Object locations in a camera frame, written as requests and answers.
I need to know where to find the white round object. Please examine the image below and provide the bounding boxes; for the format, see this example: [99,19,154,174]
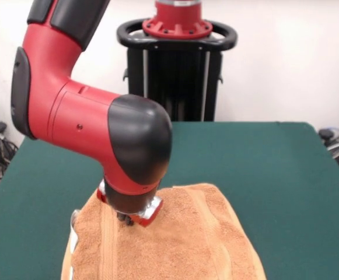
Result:
[326,139,339,160]

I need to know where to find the small black power adapter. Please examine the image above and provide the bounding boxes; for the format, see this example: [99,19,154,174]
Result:
[318,128,335,140]

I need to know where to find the dark green table cloth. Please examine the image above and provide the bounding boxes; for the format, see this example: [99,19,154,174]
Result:
[0,121,339,280]

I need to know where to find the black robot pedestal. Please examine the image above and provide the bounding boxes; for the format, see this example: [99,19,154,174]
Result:
[116,17,239,123]

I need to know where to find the tan terry towel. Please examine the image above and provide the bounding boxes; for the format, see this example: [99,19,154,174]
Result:
[61,183,268,280]

